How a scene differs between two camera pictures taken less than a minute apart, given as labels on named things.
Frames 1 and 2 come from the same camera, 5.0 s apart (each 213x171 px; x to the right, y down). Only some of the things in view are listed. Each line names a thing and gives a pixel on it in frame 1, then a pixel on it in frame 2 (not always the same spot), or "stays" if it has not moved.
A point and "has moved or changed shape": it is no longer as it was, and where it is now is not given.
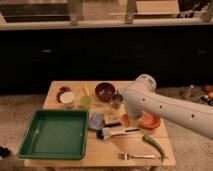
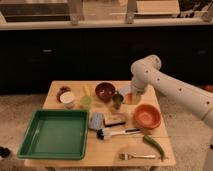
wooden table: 117,137 stays
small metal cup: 117,100 stays
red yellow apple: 125,121 has moved or changed shape
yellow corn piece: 87,90 stays
